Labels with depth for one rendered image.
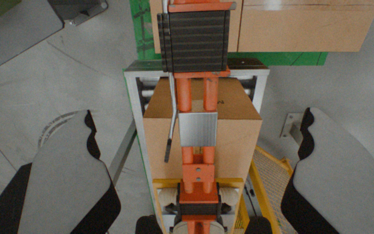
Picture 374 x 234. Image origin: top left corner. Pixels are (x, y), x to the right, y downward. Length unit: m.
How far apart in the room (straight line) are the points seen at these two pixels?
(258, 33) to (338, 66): 1.08
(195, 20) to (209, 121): 0.14
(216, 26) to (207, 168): 0.24
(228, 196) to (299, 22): 0.81
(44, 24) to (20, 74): 1.29
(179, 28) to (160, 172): 0.63
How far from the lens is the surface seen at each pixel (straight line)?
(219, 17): 0.23
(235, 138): 0.66
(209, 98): 0.27
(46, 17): 0.86
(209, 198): 0.42
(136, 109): 1.03
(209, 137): 0.30
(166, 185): 0.61
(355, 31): 1.18
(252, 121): 0.63
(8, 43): 0.99
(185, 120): 0.28
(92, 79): 1.76
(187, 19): 0.23
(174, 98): 0.26
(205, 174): 0.37
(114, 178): 1.16
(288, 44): 1.02
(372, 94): 2.28
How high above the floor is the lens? 1.44
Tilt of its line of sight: 58 degrees down
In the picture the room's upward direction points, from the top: 178 degrees counter-clockwise
